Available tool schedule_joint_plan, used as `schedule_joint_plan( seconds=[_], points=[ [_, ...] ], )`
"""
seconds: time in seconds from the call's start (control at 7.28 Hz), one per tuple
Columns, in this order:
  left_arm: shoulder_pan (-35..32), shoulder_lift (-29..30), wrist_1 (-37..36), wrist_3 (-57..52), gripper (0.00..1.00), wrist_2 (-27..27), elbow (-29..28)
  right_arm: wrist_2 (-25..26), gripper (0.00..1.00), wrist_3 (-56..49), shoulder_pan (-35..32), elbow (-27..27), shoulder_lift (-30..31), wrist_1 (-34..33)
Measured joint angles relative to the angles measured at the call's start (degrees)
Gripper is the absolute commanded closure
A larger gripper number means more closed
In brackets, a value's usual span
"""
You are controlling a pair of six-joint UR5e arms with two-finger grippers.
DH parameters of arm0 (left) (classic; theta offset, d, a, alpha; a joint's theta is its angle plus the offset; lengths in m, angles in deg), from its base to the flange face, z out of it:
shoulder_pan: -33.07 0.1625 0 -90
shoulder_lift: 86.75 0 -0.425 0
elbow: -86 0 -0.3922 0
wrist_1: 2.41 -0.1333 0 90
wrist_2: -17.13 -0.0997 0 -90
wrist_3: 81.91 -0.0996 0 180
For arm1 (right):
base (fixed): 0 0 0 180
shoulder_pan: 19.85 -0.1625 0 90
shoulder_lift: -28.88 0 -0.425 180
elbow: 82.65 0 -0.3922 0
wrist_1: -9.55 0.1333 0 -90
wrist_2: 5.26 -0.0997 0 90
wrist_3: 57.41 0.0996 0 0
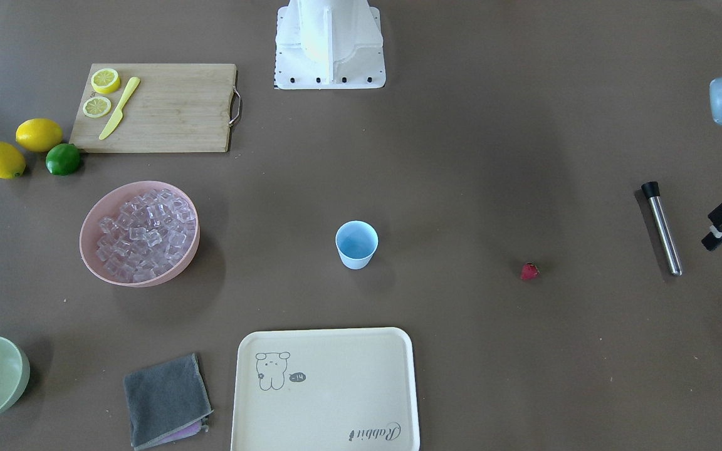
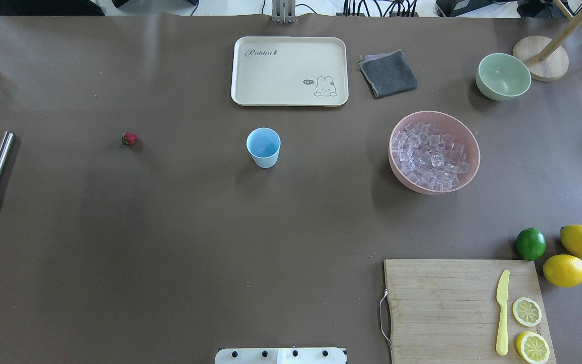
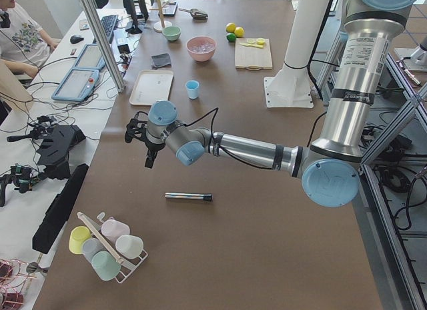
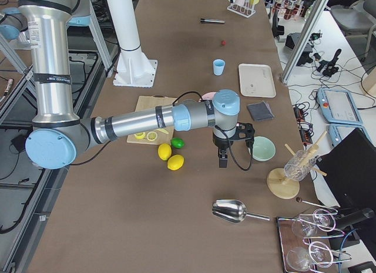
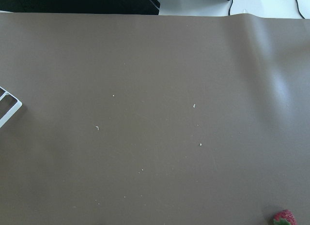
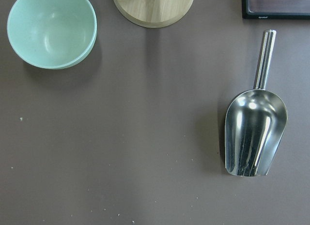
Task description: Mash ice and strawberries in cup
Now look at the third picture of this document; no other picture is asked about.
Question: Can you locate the wooden mug tree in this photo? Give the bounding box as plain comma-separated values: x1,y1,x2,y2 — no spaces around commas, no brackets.
153,0,172,33

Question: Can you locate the pink plastic cup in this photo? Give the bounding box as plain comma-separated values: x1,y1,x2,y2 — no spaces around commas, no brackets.
101,219,130,244

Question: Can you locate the wooden cutting board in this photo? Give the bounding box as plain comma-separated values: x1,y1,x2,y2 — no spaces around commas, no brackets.
235,38,273,70

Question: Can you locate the white plastic cup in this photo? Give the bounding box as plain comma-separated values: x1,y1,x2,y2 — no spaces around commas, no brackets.
115,235,144,259

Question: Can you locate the black monitor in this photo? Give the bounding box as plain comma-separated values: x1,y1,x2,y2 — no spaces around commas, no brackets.
122,0,149,35

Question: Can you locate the black keyboard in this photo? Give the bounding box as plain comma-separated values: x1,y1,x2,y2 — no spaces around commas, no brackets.
101,15,118,43

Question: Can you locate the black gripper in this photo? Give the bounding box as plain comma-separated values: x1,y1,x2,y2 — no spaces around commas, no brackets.
124,111,164,168

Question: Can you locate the aluminium frame post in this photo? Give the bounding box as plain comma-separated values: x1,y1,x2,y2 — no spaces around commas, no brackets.
80,0,125,93

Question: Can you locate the cream rabbit tray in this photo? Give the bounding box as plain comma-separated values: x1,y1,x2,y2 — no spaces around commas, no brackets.
129,70,173,106

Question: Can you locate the green lime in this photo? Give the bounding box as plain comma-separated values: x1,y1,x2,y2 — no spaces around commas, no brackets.
226,33,236,43

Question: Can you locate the blue teach pendant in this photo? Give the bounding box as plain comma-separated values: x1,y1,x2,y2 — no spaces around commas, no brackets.
74,44,105,70
51,68,99,102

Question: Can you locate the yellow plastic cup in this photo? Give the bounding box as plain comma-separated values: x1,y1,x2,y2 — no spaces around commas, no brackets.
69,225,91,255

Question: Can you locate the light blue plastic cup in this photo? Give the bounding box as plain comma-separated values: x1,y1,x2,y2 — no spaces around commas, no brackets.
185,80,199,99

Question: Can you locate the green plastic cup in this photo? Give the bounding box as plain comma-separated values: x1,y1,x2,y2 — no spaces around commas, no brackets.
91,251,121,281

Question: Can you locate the steel muddler black tip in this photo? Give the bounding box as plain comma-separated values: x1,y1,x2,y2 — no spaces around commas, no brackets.
164,192,213,202

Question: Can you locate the metal ice scoop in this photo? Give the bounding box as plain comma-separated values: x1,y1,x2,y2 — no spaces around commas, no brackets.
178,8,208,21

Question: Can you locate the grey folded cloth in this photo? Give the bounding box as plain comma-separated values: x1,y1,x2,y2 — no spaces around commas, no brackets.
151,53,171,69

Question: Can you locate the green ceramic bowl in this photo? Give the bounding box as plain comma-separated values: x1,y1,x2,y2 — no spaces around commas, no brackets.
162,25,181,42

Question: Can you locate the yellow lemon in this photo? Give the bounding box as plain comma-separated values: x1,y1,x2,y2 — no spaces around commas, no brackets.
226,23,236,33
234,27,245,38

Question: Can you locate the white cup rack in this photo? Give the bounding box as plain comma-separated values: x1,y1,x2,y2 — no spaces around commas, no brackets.
77,212,148,284

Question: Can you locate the yellow plastic knife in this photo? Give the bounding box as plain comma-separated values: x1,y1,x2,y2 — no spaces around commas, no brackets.
239,42,264,49

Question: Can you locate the seated person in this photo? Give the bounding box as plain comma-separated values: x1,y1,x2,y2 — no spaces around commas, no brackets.
1,0,60,78

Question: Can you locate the white camera pillar base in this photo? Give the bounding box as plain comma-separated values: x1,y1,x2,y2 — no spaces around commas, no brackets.
264,0,333,108

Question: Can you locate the pink bowl of ice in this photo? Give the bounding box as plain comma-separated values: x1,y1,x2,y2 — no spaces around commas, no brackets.
186,36,217,62

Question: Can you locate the black computer mouse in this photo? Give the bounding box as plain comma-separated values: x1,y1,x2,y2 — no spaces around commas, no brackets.
69,35,84,44

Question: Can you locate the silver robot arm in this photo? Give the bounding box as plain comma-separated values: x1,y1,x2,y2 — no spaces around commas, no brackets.
125,0,416,207

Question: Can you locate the grey plastic cup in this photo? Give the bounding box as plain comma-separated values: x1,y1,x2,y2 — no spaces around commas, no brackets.
81,237,104,262

